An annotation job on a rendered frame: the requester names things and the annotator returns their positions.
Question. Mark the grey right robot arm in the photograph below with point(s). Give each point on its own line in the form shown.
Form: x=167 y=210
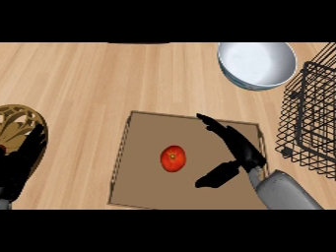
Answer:
x=284 y=193

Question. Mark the red tomato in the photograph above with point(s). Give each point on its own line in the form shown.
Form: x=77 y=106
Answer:
x=173 y=158

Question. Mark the gold ornate openwork bowl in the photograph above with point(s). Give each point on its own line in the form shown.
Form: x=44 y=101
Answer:
x=7 y=126

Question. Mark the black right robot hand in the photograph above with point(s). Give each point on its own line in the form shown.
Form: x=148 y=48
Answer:
x=240 y=147

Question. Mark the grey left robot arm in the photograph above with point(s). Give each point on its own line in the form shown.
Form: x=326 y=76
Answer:
x=1 y=205

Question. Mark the brown flat tray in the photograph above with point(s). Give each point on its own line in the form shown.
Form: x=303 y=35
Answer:
x=184 y=164

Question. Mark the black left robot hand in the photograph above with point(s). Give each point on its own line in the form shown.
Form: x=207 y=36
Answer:
x=12 y=167

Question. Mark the white and blue bowl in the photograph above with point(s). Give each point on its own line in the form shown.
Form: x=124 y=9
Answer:
x=258 y=64

